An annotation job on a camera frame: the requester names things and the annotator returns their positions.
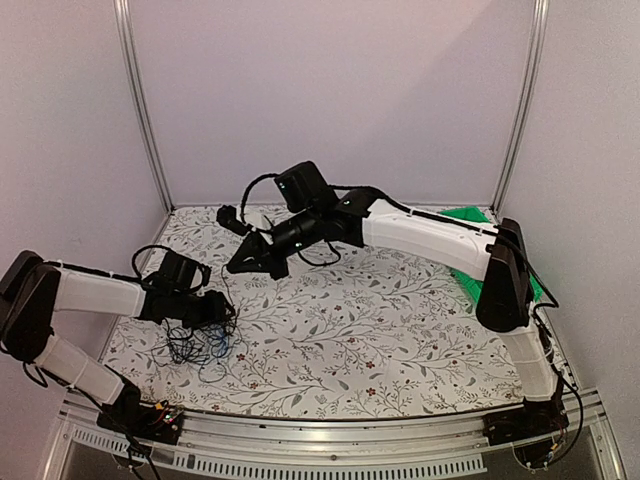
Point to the floral table mat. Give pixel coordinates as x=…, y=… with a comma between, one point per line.
x=349, y=333

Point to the aluminium frame post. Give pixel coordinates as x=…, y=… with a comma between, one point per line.
x=125, y=29
x=530, y=75

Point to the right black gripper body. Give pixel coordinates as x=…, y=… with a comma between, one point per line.
x=310, y=234

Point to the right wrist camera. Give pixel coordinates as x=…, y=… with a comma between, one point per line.
x=240, y=222

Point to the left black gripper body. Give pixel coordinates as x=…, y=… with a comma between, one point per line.
x=195, y=315

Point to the green three-compartment bin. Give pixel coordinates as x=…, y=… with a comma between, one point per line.
x=507, y=287

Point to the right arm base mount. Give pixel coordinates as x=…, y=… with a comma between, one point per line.
x=529, y=420

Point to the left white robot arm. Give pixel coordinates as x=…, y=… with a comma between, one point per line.
x=33, y=290

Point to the front aluminium rail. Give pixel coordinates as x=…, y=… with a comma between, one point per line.
x=220, y=446

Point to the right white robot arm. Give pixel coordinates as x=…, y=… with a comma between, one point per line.
x=365, y=216

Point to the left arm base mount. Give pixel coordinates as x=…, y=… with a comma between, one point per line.
x=160, y=422

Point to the left aluminium frame post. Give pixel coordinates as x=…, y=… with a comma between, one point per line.
x=125, y=29

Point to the right aluminium frame post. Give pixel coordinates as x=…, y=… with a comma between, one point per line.
x=530, y=75

